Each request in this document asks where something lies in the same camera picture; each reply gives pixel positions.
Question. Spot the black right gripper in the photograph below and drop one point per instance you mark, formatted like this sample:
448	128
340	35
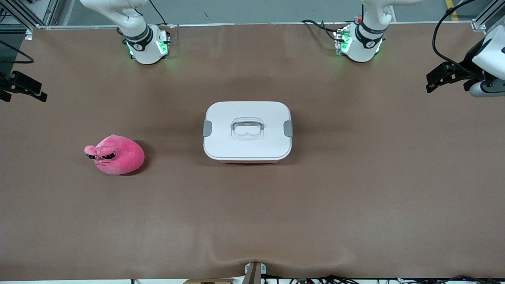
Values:
4	82

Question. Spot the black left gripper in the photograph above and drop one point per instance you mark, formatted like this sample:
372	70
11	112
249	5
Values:
468	63

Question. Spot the pink plush toy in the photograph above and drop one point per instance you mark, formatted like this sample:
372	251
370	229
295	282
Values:
122	156

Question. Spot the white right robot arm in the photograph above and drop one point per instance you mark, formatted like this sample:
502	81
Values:
142	47

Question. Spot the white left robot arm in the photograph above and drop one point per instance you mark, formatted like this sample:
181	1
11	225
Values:
361	43

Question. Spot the pink plastic box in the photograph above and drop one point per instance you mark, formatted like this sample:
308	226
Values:
248	161

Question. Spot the brown table mat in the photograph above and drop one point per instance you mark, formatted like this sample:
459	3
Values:
252	221

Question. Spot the brown cardboard piece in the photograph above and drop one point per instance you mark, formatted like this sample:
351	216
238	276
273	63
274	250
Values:
209	281

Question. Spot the aluminium frame with dark panel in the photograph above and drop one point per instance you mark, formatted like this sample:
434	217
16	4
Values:
15	15

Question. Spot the bare aluminium frame profile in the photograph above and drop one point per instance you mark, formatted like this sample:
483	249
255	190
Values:
487	15

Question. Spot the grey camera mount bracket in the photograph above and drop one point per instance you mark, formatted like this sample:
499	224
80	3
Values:
254	272

